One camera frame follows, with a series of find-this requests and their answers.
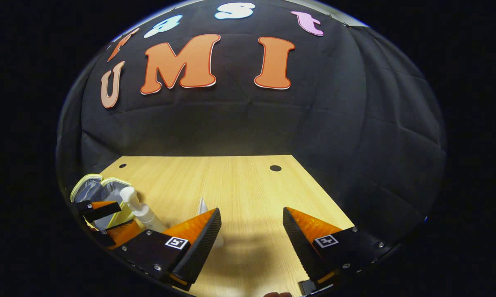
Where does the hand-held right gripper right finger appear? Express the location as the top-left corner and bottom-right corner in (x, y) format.
(282, 207), (393, 295)

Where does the white squeeze tube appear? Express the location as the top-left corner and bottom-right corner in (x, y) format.
(197, 198), (224, 248)

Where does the white pump bottle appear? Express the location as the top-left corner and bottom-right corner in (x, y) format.
(120, 186), (168, 232)

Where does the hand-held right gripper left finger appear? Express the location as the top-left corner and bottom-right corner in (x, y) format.
(115, 207), (222, 291)

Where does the black backdrop cloth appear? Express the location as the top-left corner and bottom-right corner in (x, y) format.
(56, 0), (446, 248)

